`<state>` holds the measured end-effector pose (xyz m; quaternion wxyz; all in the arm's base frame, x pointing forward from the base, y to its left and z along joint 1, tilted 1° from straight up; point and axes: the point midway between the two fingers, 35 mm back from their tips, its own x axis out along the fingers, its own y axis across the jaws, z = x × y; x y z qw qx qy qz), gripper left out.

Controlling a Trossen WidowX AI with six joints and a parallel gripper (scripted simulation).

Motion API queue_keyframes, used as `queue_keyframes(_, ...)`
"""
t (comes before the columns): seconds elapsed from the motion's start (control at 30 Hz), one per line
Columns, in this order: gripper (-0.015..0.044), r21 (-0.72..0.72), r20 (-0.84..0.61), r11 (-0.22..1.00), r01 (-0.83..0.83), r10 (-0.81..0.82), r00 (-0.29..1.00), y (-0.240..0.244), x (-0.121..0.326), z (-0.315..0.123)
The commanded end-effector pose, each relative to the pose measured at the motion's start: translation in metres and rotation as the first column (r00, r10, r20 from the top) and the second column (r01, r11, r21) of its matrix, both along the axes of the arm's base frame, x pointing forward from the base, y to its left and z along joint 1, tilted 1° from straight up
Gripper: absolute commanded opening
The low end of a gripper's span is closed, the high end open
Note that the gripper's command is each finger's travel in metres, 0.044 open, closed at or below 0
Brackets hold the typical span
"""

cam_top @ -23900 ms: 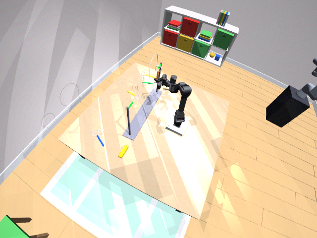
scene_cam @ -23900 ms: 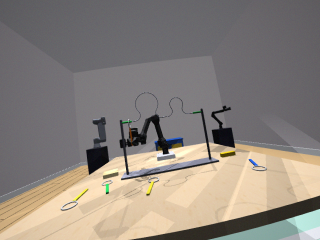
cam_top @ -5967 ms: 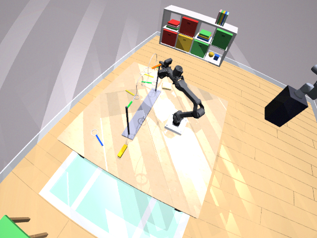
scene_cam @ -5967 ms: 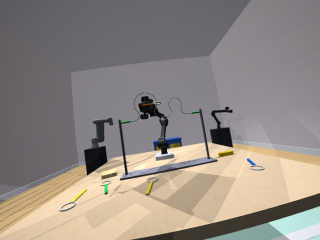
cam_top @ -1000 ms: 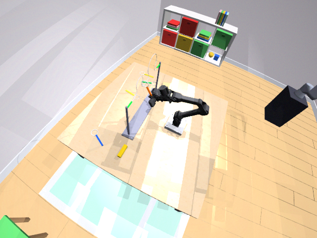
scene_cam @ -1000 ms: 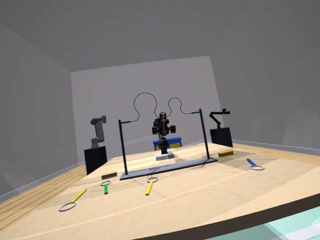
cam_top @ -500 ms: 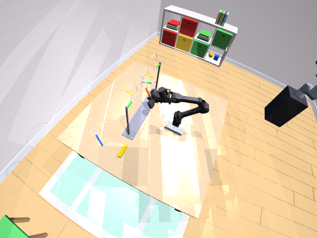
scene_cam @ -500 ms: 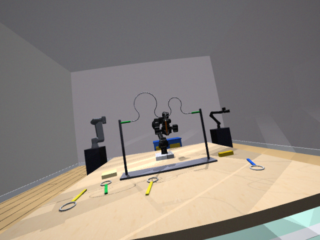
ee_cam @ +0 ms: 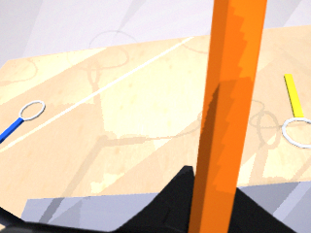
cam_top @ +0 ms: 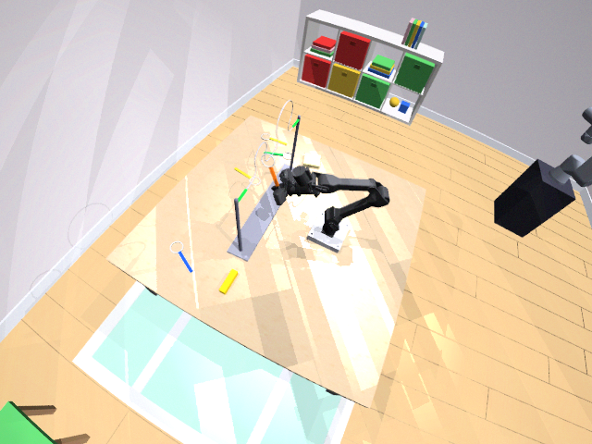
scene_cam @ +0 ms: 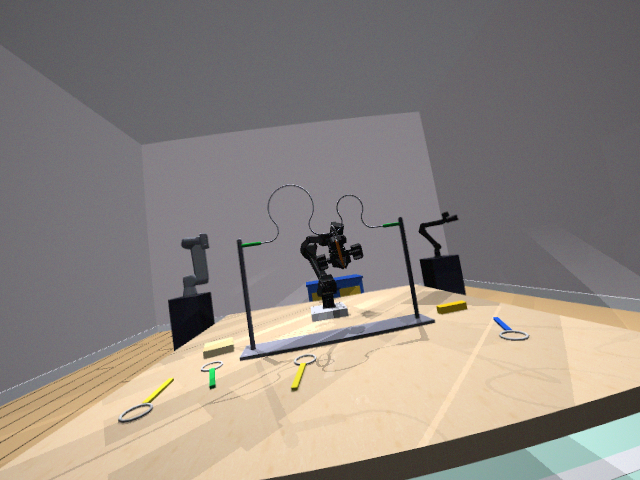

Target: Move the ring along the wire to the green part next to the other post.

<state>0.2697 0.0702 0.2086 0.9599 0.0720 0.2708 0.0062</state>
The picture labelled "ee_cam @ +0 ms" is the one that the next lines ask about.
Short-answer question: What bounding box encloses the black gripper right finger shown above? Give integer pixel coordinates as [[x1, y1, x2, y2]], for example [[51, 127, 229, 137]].
[[227, 186, 296, 233]]

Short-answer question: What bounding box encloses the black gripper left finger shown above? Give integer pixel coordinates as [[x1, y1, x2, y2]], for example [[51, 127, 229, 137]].
[[0, 165, 195, 233]]

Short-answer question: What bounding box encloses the orange handle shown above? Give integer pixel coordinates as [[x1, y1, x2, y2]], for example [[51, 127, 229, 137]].
[[188, 0, 267, 233]]

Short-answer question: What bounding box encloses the grey loop with yellow handle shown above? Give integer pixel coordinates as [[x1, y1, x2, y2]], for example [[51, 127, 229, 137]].
[[281, 74, 311, 149]]

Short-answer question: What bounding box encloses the blue-handled white loop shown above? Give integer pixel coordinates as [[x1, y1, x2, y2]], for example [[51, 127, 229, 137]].
[[0, 100, 46, 144]]

